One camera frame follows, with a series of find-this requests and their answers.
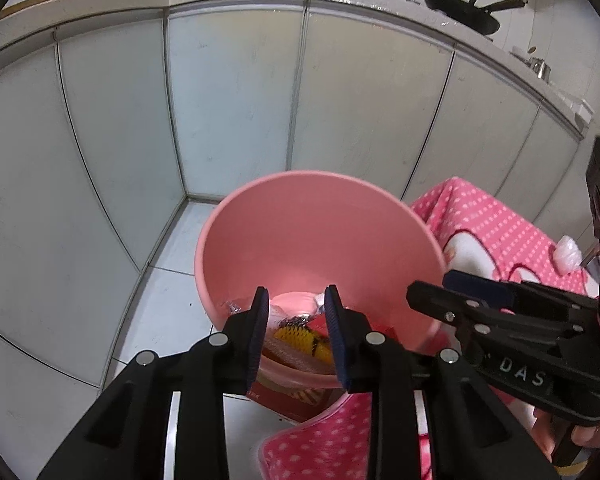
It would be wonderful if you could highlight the steel wool scrubber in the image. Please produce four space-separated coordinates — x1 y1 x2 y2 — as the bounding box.
280 314 314 331

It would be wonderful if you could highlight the white plastic bag ball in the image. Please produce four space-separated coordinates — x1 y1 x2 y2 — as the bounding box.
552 236 584 276

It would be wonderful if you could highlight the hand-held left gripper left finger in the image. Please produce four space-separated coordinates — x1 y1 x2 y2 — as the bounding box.
37 286 271 480

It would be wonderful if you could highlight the pink plastic basin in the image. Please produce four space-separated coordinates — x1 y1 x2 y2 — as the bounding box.
195 171 451 390

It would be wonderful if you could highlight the person's right hand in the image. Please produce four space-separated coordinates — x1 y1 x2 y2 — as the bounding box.
532 402 600 466

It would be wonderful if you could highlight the pink polka dot blanket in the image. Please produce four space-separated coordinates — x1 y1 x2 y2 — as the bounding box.
257 176 600 480

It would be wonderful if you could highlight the grey kitchen cabinet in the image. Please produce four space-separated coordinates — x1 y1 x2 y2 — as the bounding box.
0 0 597 391

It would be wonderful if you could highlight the red patterned box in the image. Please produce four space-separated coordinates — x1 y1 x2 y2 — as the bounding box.
245 379 334 424

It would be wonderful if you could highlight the black wok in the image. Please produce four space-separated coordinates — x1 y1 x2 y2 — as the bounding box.
424 0 529 36

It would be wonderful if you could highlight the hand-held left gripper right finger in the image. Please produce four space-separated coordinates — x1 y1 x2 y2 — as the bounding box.
325 284 546 480

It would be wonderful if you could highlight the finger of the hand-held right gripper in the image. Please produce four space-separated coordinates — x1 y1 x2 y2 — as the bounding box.
442 270 600 312
406 281 587 358

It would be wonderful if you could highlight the clear plastic wrap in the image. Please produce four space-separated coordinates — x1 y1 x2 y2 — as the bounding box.
269 305 294 329

